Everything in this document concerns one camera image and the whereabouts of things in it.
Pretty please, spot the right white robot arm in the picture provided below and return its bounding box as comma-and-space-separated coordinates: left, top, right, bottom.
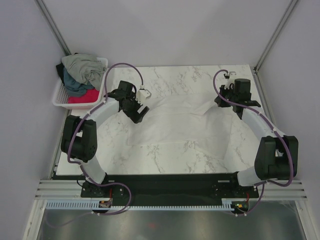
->
214, 78, 299, 197

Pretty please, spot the left aluminium frame post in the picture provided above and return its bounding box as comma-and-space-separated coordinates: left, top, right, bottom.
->
34, 0, 71, 56

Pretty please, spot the aluminium front rail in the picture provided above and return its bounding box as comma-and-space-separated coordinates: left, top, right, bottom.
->
35, 180, 307, 201

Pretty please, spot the white t shirt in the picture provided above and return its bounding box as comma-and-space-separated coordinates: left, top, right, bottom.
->
127, 93, 233, 159

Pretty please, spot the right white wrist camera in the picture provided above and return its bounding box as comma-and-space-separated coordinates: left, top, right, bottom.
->
224, 71, 237, 89

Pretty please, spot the aluminium frame post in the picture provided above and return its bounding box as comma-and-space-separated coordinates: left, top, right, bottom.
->
34, 0, 71, 56
253, 0, 300, 75

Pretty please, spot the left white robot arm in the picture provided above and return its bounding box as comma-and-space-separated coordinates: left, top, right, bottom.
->
61, 80, 152, 198

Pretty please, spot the red t shirt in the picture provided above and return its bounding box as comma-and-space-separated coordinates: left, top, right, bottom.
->
68, 89, 100, 104

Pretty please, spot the right aluminium frame post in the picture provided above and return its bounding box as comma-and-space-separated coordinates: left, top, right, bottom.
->
253, 0, 300, 75

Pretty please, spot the black t shirt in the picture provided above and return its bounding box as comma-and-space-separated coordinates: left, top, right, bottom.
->
55, 52, 82, 84

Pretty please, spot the white slotted cable duct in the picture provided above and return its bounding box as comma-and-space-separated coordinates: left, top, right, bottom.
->
45, 198, 248, 211

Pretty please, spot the white plastic basket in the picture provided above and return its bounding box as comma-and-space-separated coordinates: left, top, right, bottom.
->
52, 53, 108, 110

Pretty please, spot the grey t shirt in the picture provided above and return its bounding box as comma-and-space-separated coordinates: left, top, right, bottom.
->
61, 53, 107, 90

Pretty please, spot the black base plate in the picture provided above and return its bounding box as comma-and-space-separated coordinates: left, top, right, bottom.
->
85, 173, 259, 205

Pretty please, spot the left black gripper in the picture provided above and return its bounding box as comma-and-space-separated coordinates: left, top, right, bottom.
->
122, 92, 149, 124

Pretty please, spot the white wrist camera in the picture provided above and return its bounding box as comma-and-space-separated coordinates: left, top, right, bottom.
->
136, 84, 152, 104
224, 71, 237, 89

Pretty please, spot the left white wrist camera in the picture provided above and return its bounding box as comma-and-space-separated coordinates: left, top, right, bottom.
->
136, 84, 152, 104

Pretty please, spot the teal t shirt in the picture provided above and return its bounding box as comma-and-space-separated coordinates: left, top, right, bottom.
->
63, 68, 94, 97

